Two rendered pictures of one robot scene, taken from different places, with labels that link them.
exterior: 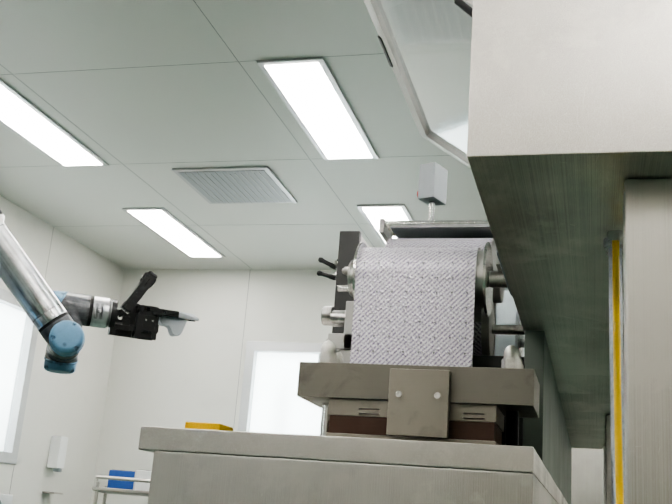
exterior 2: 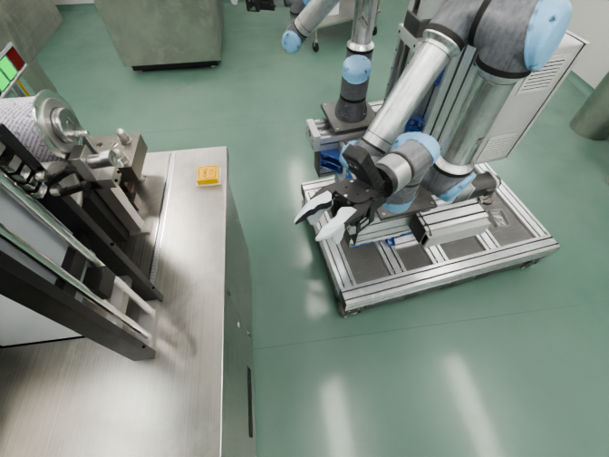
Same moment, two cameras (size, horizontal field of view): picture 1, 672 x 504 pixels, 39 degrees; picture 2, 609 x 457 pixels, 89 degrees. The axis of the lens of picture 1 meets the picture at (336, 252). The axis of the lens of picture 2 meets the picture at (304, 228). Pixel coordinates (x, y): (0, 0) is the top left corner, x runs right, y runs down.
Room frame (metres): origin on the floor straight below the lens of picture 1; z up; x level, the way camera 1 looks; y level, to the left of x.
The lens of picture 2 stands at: (2.63, 0.21, 1.68)
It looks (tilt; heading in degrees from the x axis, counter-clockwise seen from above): 55 degrees down; 157
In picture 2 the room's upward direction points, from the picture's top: straight up
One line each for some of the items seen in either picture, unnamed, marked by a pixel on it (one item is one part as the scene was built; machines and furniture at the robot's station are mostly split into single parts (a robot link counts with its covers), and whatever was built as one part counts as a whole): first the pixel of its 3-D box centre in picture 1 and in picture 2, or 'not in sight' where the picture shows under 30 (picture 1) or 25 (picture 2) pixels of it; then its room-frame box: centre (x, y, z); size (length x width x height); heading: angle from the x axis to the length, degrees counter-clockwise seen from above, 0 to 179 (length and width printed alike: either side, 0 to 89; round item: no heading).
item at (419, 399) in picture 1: (418, 403); not in sight; (1.57, -0.16, 0.96); 0.10 x 0.03 x 0.11; 74
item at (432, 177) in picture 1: (430, 185); not in sight; (2.41, -0.24, 1.66); 0.07 x 0.07 x 0.10; 53
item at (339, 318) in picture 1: (341, 376); (118, 195); (1.93, -0.03, 1.05); 0.06 x 0.05 x 0.31; 74
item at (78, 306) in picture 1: (68, 309); (411, 159); (2.25, 0.63, 1.21); 0.11 x 0.08 x 0.09; 108
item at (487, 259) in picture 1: (488, 279); not in sight; (1.81, -0.30, 1.25); 0.15 x 0.01 x 0.15; 164
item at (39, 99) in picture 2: (362, 278); (60, 126); (1.88, -0.06, 1.25); 0.15 x 0.01 x 0.15; 164
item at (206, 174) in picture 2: (208, 430); (207, 174); (1.79, 0.21, 0.91); 0.07 x 0.07 x 0.02; 74
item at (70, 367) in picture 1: (63, 348); (394, 186); (2.24, 0.62, 1.12); 0.11 x 0.08 x 0.11; 18
